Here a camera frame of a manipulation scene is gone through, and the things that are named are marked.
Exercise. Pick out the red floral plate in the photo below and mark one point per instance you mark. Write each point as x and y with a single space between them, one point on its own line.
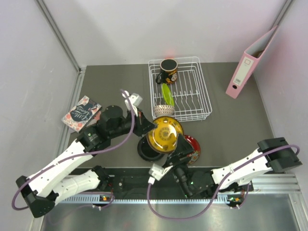
197 149

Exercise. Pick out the black plate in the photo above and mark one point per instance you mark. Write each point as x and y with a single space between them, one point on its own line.
147 153

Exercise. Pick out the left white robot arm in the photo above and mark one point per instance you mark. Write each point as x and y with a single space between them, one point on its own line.
44 190

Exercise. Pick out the green plate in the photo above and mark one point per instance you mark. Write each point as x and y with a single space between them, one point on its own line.
167 95

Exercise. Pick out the black floral mug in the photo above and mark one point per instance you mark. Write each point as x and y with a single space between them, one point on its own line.
168 72

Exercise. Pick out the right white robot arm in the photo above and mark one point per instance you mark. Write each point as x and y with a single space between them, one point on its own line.
275 155

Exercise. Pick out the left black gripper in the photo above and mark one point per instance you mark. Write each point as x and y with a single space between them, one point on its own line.
146 125

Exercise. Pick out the patterned ceramic bowl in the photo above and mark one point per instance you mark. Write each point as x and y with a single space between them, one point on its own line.
164 110

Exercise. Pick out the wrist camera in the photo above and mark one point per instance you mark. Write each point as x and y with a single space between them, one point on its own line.
157 172
134 98

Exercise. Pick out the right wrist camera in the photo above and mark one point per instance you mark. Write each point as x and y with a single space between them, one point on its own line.
157 172

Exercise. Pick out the white wire dish rack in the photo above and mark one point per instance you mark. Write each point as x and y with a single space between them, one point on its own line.
189 92

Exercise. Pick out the yellow brown plate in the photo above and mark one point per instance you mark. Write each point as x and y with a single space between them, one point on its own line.
163 138

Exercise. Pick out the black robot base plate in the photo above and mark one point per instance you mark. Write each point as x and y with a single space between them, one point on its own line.
166 183

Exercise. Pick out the floral cover book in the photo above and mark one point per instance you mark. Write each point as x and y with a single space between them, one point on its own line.
84 113

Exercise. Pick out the pink ring binder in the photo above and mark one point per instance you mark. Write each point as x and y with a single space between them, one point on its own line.
248 63

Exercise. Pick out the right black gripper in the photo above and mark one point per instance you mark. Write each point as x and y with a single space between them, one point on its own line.
183 147

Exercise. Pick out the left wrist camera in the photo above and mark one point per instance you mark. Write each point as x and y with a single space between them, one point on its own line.
134 98

